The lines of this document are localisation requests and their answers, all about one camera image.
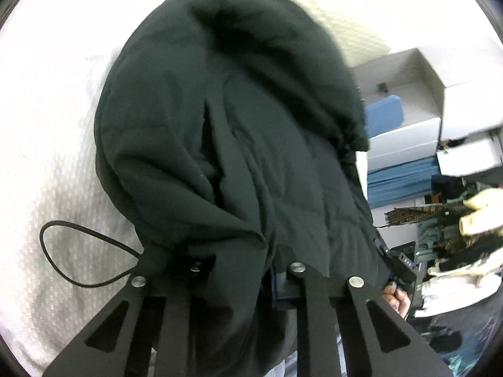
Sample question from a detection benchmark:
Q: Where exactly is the blue curtain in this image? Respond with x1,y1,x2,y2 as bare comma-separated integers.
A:
368,156,440,209

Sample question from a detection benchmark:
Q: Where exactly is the grey bed cover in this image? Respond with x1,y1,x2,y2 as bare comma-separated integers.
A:
0,0,394,375

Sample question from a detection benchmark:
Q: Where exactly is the white wardrobe cabinet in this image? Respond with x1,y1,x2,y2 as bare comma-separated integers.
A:
349,46,503,172

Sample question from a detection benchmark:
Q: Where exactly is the blue cushion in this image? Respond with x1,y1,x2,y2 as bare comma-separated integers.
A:
365,95,405,139

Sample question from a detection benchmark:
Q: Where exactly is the person's right hand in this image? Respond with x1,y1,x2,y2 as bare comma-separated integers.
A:
382,283,411,319

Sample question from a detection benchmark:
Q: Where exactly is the black cable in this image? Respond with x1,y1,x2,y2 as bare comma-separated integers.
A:
39,219,145,289

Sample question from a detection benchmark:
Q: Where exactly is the black padded jacket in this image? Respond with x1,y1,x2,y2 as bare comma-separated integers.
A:
95,0,390,376

